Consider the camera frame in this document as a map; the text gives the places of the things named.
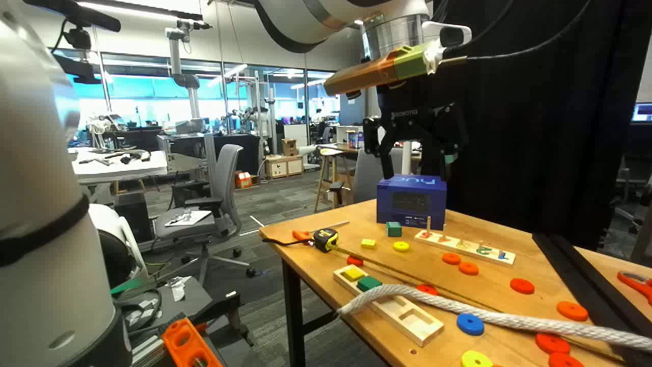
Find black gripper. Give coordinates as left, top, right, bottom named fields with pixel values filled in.
left=362, top=83, right=470, bottom=179

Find green square block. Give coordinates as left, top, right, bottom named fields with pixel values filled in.
left=355, top=275, right=384, bottom=293

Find blue box device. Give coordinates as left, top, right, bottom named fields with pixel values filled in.
left=375, top=172, right=448, bottom=232

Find wooden stool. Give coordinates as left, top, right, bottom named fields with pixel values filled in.
left=311, top=144, right=356, bottom=211

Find wooden colourful shape puzzle board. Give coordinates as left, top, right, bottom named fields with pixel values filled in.
left=413, top=227, right=517, bottom=266

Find thin wooden stick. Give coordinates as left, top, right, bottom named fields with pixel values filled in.
left=339, top=246, right=491, bottom=312

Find yellow black tape measure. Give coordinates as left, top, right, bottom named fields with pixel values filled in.
left=311, top=226, right=340, bottom=254

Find light wooden crate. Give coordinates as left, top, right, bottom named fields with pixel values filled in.
left=263, top=153, right=305, bottom=179

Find wooden slotted tray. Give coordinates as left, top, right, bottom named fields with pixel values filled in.
left=333, top=262, right=446, bottom=347

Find blue wooden disc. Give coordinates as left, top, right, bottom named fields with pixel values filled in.
left=455, top=312, right=487, bottom=338

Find grey office chair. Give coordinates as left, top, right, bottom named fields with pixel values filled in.
left=151, top=141, right=261, bottom=288

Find computer monitor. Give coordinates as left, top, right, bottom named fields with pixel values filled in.
left=629, top=99, right=652, bottom=127

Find grey hanging robot column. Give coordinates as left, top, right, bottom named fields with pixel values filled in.
left=166, top=17, right=205, bottom=129

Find black robot cart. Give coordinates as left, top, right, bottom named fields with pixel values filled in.
left=114, top=272, right=255, bottom=367

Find white work table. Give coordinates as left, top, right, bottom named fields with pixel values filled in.
left=69, top=147, right=172, bottom=187

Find orange plastic tool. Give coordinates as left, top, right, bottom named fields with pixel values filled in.
left=162, top=316, right=222, bottom=367

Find white rounded cover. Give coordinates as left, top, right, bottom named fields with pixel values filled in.
left=88, top=202, right=148, bottom=288

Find orange green wrist camera mount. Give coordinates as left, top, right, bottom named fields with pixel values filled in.
left=324, top=42, right=444, bottom=97

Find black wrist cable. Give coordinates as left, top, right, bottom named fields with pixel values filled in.
left=441, top=0, right=595, bottom=64

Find white braided rope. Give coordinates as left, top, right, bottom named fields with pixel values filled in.
left=337, top=284, right=652, bottom=354

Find red ring on board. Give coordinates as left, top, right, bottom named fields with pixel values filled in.
left=508, top=275, right=535, bottom=296

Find black metal table frame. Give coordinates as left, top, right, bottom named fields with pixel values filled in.
left=282, top=261, right=343, bottom=367

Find black flat rail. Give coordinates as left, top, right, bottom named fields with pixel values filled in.
left=531, top=232, right=652, bottom=367

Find orange handled scissors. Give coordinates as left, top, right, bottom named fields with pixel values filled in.
left=616, top=269, right=652, bottom=305

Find black mounted camera rig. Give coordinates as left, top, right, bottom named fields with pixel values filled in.
left=22, top=0, right=123, bottom=85

